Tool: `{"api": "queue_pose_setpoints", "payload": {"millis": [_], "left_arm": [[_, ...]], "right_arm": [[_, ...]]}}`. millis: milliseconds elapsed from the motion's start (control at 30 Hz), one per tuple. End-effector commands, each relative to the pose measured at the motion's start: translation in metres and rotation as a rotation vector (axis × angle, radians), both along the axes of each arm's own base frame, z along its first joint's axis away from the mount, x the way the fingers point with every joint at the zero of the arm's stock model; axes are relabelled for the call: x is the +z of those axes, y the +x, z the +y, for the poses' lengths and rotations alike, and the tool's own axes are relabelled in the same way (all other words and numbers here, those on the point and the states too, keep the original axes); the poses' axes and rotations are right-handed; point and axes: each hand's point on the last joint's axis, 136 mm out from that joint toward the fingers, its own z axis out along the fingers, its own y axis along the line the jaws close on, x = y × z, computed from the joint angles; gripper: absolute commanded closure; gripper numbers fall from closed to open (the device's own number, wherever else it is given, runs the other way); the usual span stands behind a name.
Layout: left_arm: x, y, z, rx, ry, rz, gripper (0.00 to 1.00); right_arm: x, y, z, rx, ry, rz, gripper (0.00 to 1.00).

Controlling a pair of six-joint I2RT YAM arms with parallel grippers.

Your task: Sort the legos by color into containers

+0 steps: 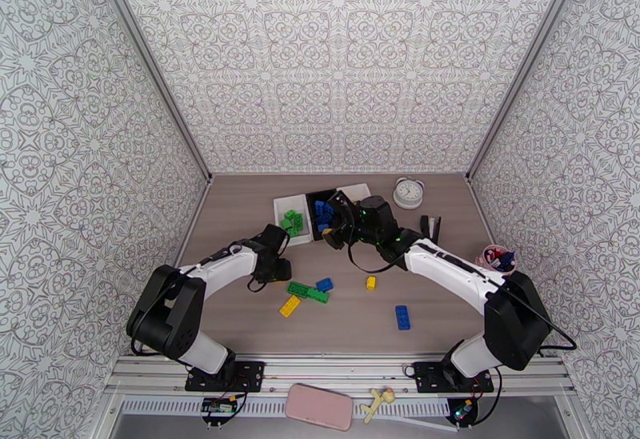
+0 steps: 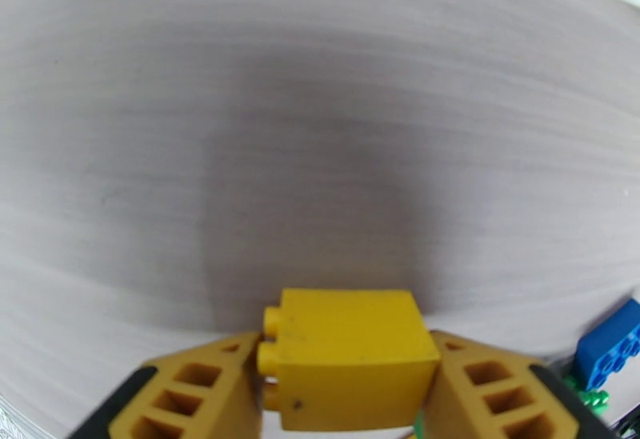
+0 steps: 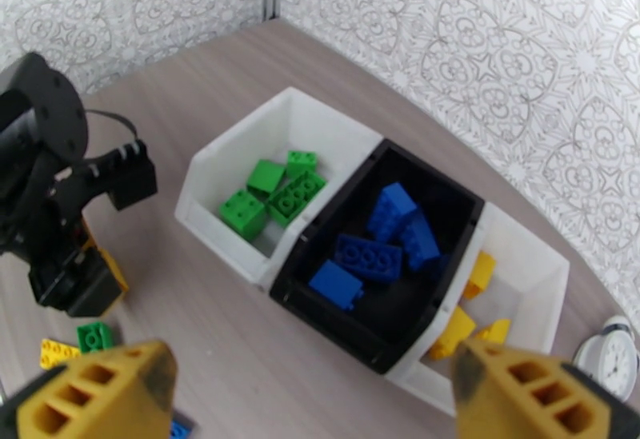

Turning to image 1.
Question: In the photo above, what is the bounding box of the pink pen cup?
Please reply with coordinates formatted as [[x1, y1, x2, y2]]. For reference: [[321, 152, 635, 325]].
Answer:
[[481, 244, 517, 273]]

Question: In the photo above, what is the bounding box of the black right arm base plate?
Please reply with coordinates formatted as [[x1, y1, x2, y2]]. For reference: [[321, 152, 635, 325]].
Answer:
[[403, 360, 495, 395]]

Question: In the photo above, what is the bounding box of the long yellow lego brick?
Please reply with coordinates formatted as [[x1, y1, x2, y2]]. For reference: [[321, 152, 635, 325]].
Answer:
[[278, 294, 302, 318]]

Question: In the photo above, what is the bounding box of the white slotted cable duct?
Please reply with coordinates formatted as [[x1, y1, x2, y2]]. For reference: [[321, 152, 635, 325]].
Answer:
[[122, 397, 451, 417]]

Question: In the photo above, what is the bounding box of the pale yellow toy figure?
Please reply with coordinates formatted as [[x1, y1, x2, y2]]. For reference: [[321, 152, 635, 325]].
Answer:
[[361, 387, 396, 425]]

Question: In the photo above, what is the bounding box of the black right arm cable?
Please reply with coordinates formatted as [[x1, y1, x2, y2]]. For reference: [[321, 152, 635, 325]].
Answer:
[[347, 202, 578, 353]]

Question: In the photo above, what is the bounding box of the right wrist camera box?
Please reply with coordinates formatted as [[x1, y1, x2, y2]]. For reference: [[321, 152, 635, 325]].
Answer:
[[327, 190, 355, 221]]

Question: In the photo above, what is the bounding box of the aluminium frame post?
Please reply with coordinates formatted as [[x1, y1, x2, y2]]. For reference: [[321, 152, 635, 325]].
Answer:
[[85, 0, 216, 184], [465, 0, 596, 184]]

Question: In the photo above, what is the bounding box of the white alarm clock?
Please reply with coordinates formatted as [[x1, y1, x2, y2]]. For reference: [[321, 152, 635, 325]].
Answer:
[[392, 176, 426, 211]]

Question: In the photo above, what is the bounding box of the pink phone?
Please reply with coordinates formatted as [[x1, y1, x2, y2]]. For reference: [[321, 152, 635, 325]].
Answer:
[[283, 382, 355, 433]]

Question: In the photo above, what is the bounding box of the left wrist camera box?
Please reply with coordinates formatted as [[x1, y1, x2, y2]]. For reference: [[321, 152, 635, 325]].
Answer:
[[257, 260, 293, 284]]

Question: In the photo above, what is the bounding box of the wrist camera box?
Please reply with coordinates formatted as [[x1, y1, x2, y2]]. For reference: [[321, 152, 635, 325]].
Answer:
[[257, 260, 293, 284], [327, 190, 355, 221]]

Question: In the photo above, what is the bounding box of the black plastic container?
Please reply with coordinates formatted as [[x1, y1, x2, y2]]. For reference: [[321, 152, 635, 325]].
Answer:
[[305, 188, 350, 243]]

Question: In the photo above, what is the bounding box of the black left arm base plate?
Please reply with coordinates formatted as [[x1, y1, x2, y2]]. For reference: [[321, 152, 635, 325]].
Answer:
[[185, 360, 266, 393]]

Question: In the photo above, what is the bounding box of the aluminium mounting rail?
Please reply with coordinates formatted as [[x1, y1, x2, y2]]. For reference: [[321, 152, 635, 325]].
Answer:
[[105, 352, 574, 399]]

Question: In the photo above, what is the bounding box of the white plastic container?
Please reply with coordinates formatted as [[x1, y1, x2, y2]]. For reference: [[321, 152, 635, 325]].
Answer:
[[273, 194, 314, 249], [335, 182, 374, 209]]

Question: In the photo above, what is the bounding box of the small circuit board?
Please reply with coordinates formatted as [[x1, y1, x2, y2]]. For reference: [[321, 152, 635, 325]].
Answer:
[[446, 397, 480, 427], [199, 396, 237, 427]]

